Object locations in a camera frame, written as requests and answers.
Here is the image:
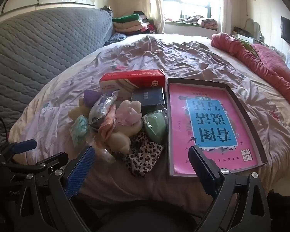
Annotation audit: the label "pile of folded clothes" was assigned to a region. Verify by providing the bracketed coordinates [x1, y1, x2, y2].
[112, 11, 157, 35]

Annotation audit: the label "purple bow scrunchie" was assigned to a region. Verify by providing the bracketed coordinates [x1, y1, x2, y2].
[83, 90, 104, 108]

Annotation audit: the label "cream curtain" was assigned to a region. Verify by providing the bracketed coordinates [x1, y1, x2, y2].
[145, 0, 166, 34]
[219, 0, 234, 34]

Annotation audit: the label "black cable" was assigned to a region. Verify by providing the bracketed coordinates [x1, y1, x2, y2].
[0, 111, 9, 145]

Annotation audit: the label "teal printed tissue pack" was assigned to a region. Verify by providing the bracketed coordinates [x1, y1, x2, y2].
[70, 115, 90, 148]

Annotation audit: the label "white scalloped mirror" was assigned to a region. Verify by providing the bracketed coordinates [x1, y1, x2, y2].
[244, 18, 261, 39]

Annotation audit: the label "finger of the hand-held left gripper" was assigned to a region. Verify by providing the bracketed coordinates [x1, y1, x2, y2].
[5, 152, 69, 174]
[0, 139, 38, 165]

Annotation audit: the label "dark blue flat box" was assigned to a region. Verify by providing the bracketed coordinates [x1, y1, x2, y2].
[130, 87, 166, 113]

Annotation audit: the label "pink and cream plush bunny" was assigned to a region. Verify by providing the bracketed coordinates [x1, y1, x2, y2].
[106, 100, 144, 154]

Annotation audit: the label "green cloth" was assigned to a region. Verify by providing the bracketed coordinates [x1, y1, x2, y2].
[232, 35, 259, 56]

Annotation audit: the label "leopard print scrunchie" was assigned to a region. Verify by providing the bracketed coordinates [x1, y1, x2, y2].
[122, 133, 165, 177]

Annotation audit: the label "shallow grey box pink bottom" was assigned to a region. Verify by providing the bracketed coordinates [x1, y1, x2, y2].
[165, 77, 268, 177]

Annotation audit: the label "bedding on windowsill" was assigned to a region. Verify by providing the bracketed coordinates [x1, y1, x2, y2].
[177, 15, 219, 28]

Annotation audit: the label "cream plush toy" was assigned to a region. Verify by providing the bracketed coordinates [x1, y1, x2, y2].
[68, 98, 91, 122]

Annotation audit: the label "green sponge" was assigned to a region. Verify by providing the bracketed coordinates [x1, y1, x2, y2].
[141, 110, 168, 145]

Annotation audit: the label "red and white tissue box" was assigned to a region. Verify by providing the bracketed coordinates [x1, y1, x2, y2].
[99, 69, 166, 95]

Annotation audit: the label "grey quilted headboard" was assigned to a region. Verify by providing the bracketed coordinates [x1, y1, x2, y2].
[0, 7, 114, 136]

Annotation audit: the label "white socks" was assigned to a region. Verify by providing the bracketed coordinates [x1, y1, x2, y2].
[88, 90, 119, 128]

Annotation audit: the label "pink quilt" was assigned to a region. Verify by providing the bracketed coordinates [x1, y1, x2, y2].
[211, 32, 290, 113]

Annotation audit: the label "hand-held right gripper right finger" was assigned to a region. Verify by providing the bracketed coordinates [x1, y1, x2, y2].
[188, 146, 272, 232]

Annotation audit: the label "peach cloth pack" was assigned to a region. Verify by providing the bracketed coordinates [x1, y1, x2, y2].
[98, 106, 118, 145]

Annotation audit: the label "dark patterned cloth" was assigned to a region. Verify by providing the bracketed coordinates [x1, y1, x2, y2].
[104, 32, 127, 46]

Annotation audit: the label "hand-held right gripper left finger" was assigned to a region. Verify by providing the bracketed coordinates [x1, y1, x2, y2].
[14, 146, 96, 232]

